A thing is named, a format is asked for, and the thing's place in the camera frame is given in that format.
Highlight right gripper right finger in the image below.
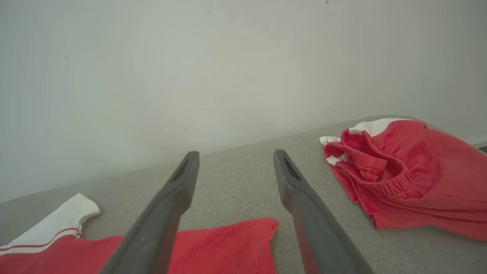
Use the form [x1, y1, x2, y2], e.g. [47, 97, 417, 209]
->
[273, 149, 375, 274]

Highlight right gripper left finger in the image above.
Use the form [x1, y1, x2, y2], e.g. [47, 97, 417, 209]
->
[99, 151, 200, 274]

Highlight red Bulls basketball jersey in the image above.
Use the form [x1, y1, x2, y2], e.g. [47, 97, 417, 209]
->
[0, 193, 279, 274]

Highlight red basketball shorts white band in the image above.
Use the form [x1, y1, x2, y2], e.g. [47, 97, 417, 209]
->
[319, 118, 487, 242]

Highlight grey fabric sofa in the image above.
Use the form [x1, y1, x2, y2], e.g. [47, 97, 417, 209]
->
[0, 114, 487, 274]

